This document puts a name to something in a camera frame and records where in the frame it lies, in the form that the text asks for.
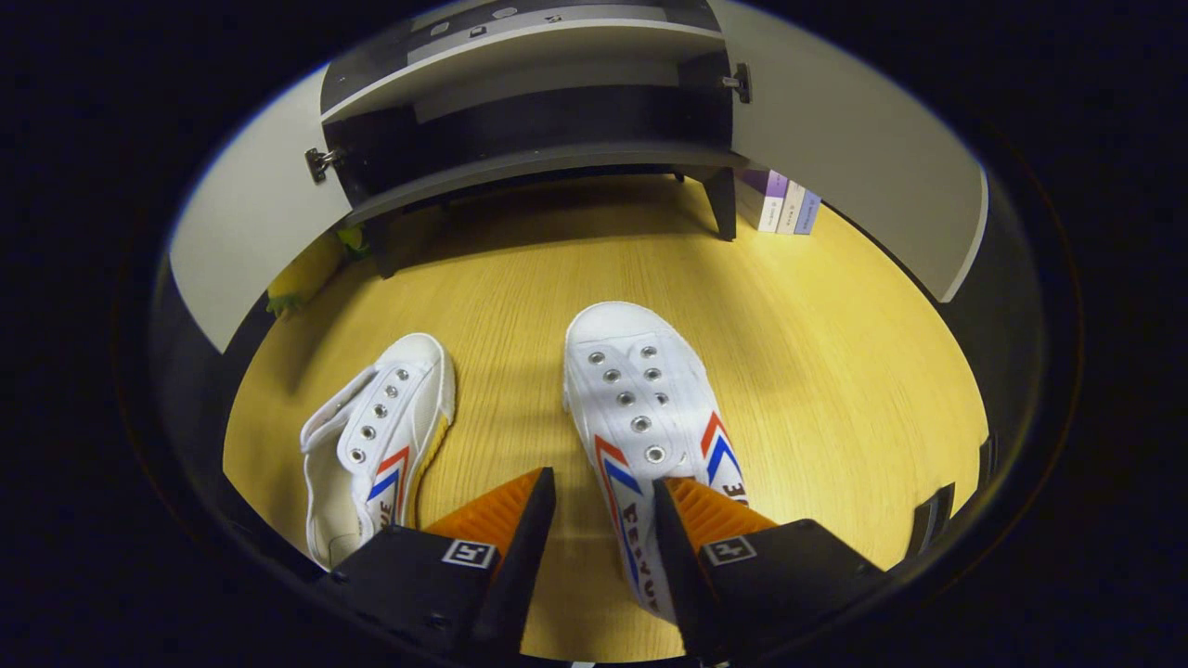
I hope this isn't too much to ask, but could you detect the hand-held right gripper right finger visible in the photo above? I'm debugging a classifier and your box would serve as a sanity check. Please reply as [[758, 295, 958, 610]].
[[652, 475, 885, 663]]

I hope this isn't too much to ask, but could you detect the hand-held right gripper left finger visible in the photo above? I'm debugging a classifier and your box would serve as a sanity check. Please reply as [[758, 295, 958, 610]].
[[316, 467, 558, 662]]

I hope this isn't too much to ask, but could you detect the white canvas shoe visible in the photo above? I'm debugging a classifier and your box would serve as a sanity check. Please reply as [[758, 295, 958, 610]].
[[299, 332, 457, 570], [562, 301, 749, 624]]

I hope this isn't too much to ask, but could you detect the white grey shoe cabinet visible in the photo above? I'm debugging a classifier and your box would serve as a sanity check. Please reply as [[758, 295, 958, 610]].
[[320, 0, 751, 279]]

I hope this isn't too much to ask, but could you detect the shoe cabinet door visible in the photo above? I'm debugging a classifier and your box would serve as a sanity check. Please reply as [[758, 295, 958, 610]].
[[169, 63, 358, 355], [710, 0, 990, 303]]

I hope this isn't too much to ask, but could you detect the yellow green toy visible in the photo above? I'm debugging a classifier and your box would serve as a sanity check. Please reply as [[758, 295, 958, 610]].
[[266, 225, 369, 318]]

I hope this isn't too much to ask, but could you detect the white spine book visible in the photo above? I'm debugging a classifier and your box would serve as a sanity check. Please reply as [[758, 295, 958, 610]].
[[776, 179, 807, 235]]

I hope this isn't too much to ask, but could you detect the purple and white book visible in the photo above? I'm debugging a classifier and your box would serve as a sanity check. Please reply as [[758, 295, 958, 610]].
[[738, 167, 790, 233]]

